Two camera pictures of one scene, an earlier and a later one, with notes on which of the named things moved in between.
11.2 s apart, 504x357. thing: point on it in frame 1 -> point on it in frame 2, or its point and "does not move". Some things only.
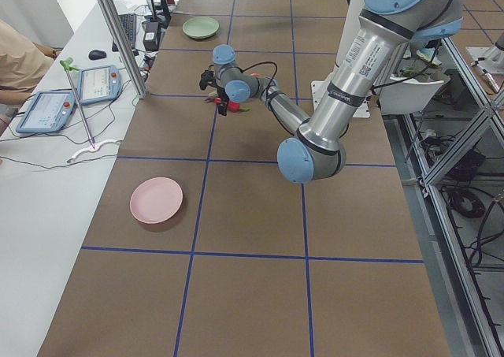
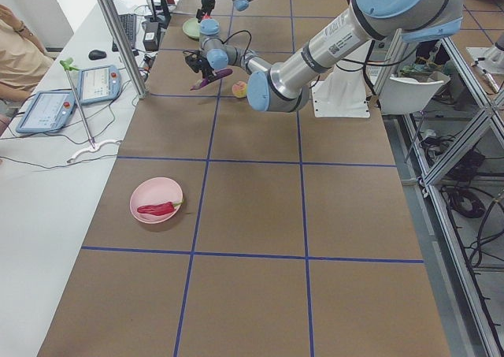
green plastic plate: [200, 27] does not move
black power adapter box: [151, 36] does not move
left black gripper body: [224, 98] -> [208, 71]
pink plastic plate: [156, 200] does not move
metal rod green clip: [67, 64] does not move
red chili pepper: [235, 106] -> [157, 210]
